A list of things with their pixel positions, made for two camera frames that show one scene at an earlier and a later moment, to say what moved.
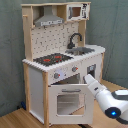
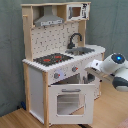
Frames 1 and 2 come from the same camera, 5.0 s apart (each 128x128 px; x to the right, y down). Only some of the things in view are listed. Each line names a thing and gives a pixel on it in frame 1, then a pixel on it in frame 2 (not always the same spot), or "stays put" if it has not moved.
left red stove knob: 56,75 stays put
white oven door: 70,104 stays put
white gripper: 93,85 -> 96,68
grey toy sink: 78,51 stays put
